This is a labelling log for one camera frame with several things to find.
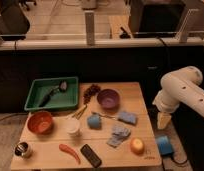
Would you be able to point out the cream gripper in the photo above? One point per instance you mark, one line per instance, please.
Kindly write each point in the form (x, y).
(163, 119)

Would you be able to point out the yellow banana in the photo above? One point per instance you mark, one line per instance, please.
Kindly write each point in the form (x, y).
(77, 114)

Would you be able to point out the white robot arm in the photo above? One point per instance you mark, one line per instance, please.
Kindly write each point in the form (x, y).
(179, 86)

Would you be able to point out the purple bowl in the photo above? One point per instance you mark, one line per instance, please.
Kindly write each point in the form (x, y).
(108, 99)

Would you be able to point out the red bowl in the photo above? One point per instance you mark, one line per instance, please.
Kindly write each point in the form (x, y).
(40, 122)

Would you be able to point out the orange apple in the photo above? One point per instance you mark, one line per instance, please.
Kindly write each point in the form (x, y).
(137, 146)

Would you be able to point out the blue grey cloth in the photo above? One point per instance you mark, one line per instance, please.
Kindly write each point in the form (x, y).
(119, 134)

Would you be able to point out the metal spoon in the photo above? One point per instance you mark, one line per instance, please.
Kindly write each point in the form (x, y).
(103, 115)

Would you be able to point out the bunch of dark grapes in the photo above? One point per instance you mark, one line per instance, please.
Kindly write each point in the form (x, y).
(89, 92)

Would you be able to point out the black remote control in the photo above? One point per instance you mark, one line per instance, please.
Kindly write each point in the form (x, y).
(91, 156)

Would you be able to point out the white cup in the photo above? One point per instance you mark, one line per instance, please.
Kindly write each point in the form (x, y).
(73, 127)

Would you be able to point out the black monitor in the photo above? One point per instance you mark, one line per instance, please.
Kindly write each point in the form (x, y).
(155, 18)

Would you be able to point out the red chili pepper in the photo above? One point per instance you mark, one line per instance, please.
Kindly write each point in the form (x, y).
(65, 148)

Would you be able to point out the black dish brush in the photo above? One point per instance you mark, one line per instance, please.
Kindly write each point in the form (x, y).
(62, 87)

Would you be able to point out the green plastic tray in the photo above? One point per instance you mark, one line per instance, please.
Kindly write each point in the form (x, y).
(59, 101)

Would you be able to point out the black office chair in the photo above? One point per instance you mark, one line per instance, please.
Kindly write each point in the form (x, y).
(14, 25)

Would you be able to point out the white horizontal rail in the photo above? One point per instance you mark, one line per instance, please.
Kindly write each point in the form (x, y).
(78, 44)

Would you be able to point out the grey metal post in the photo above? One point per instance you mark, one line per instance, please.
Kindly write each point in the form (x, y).
(90, 29)

